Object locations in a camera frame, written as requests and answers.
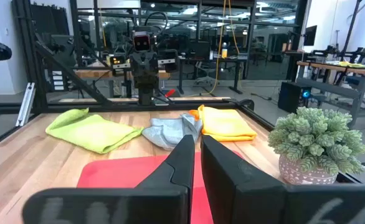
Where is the yellow hanging cable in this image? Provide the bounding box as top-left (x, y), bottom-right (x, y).
top-left (188, 0), bottom-right (241, 98)

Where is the silver aluminium bar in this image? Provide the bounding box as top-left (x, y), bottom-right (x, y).
top-left (15, 82), bottom-right (36, 128)

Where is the grey microfiber towel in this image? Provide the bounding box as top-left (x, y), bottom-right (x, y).
top-left (141, 113), bottom-right (204, 151)

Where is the black computer tower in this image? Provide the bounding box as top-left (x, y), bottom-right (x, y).
top-left (277, 81), bottom-right (311, 114)

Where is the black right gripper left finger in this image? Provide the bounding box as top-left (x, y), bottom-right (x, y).
top-left (22, 134), bottom-right (196, 224)

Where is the wooden background table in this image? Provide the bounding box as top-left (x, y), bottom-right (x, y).
top-left (73, 68), bottom-right (171, 80)

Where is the potted succulent plant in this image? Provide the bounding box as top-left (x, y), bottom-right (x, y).
top-left (267, 106), bottom-right (365, 185)

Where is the black aluminium table frame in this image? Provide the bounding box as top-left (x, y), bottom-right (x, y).
top-left (0, 0), bottom-right (364, 184)

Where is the green microfiber towel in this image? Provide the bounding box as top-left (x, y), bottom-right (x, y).
top-left (45, 108), bottom-right (145, 155)

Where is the workbench with grey legs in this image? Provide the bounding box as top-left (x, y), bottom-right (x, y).
top-left (296, 60), bottom-right (365, 129)

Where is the pink plastic bin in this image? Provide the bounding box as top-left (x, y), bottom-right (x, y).
top-left (76, 151), bottom-right (245, 224)

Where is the orange microfiber towel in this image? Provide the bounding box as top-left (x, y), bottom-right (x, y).
top-left (188, 105), bottom-right (258, 142)

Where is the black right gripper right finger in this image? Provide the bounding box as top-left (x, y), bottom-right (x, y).
top-left (200, 134), bottom-right (365, 224)

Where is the black computer monitor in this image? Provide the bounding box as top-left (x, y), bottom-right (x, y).
top-left (303, 25), bottom-right (318, 47)

